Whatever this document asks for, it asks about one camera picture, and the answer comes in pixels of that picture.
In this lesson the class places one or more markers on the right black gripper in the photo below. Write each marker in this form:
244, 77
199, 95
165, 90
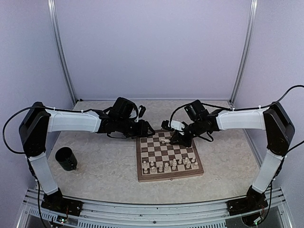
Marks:
176, 136

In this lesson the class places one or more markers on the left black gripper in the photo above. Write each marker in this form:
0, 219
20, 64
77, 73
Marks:
142, 130

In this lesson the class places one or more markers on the white chess king piece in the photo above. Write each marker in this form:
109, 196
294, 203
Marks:
174, 165

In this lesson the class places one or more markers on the wooden chess board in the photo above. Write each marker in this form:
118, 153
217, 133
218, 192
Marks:
151, 149

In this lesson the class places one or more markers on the white chess rook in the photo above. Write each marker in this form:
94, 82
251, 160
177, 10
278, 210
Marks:
153, 169

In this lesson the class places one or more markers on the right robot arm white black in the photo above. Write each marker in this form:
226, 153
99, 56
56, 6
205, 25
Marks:
268, 128

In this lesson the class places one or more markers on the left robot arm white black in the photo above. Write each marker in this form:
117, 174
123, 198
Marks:
123, 117

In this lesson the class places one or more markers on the black ribbed cup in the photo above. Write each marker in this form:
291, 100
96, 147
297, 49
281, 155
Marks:
67, 160

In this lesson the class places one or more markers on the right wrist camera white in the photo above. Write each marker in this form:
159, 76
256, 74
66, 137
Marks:
172, 125

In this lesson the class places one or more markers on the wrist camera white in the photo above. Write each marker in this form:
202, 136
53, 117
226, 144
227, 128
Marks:
172, 125
141, 111

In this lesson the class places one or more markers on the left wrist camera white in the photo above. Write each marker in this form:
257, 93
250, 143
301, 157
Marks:
141, 111

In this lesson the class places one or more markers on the aluminium front rail frame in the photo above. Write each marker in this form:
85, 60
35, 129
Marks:
101, 214

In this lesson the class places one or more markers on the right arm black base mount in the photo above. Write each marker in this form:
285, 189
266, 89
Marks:
244, 205

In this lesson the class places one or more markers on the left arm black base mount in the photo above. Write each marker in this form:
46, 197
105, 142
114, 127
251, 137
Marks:
63, 205

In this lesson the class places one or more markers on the left aluminium corner post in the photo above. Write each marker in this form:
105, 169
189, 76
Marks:
56, 30

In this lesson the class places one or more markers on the aluminium corner post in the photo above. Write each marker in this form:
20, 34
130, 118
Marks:
56, 30
245, 50

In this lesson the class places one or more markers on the right aluminium corner post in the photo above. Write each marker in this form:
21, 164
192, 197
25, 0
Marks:
245, 50

